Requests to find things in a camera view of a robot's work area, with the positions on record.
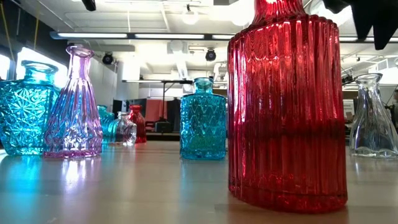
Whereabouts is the teal zigzag pattern glass vase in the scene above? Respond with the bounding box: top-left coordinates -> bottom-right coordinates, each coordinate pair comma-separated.
179,77 -> 227,161

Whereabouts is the red fluted oval glass vase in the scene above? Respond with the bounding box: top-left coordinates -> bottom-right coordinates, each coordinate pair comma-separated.
227,0 -> 348,214

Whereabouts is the long ceiling light strip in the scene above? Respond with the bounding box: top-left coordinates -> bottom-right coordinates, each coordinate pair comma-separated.
49,30 -> 236,41

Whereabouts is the short ceiling light strip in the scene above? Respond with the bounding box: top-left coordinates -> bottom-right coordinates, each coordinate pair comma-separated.
338,36 -> 398,43

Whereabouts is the dark background monitor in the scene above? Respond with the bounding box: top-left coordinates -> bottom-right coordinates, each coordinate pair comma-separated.
111,98 -> 147,118

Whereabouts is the person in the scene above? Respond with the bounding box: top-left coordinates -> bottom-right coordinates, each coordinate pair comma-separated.
390,89 -> 398,131

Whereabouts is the narrow bright window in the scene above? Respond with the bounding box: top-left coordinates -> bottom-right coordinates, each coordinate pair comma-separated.
0,54 -> 12,80

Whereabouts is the white round pendant lamp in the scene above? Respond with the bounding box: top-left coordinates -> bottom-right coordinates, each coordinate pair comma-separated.
231,12 -> 252,27
182,4 -> 200,26

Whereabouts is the large bright window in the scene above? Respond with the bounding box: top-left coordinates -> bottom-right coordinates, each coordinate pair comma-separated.
15,46 -> 69,90

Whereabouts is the black box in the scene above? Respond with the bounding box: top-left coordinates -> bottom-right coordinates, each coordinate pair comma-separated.
154,121 -> 172,134

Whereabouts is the clear tall cone glass vase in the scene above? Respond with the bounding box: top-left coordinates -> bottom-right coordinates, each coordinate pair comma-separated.
348,73 -> 398,158

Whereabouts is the red partition panel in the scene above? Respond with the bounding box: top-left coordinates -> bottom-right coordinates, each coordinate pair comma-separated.
145,99 -> 169,124

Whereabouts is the yellow hanging cable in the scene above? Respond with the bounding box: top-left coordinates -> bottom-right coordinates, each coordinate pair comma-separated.
0,1 -> 16,62
33,0 -> 40,50

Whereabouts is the pink tall cone glass vase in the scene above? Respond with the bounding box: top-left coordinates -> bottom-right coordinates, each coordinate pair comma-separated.
43,45 -> 103,159

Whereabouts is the teal round glass vase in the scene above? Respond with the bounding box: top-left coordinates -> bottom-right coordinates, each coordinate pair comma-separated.
96,105 -> 116,146

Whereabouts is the teal star pattern square vase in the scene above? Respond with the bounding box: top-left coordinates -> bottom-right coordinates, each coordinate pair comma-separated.
0,60 -> 62,156

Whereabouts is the red small bottle glass vase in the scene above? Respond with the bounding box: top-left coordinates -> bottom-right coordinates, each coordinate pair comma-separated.
127,104 -> 147,144

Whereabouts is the clear round squat glass vase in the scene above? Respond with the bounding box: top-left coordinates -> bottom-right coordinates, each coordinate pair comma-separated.
108,111 -> 137,147

